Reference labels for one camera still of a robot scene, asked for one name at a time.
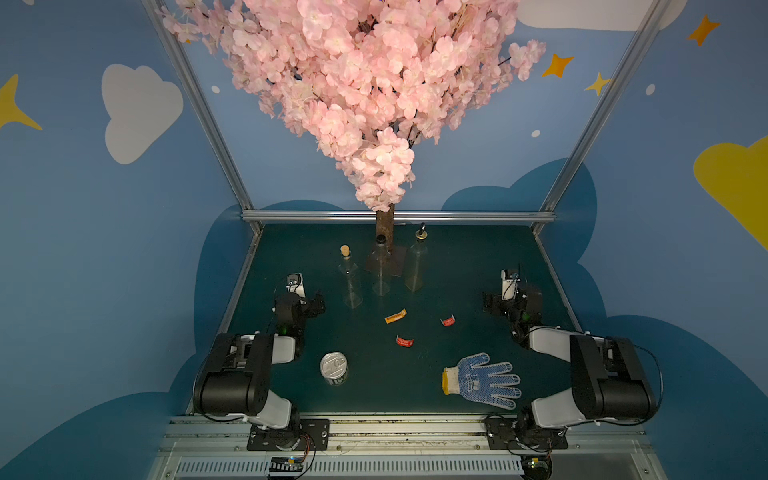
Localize cork stoppered glass bottle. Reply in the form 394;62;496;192
338;245;363;309

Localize clear square glass bottle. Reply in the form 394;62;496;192
403;222;428;292

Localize yellow bottle label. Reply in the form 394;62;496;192
385;308;407;324

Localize black capped glass bottle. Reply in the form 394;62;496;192
370;234;391;297

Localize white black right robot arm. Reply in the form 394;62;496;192
483;270;662;431

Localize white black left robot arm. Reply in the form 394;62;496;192
193;292;493;417

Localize blue dotted work glove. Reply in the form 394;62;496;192
441;353;522;411

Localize aluminium back crossbar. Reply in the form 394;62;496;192
241;209;556;224

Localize small green circuit board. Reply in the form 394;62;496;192
268;456;304;477

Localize pink cherry blossom tree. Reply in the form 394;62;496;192
158;0;546;242

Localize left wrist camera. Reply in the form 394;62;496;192
285;273;306;298

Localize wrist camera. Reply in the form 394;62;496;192
501;269;520;301
285;273;306;298

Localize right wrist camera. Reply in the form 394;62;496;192
501;269;520;301

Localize brown tree base plate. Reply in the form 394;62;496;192
364;244;407;277

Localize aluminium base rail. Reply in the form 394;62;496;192
148;414;666;479

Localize aluminium frame post left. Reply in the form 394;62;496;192
141;0;263;236

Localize aluminium frame post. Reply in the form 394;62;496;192
532;0;672;237
141;0;263;236

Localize aluminium frame post right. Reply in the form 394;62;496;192
532;0;672;237

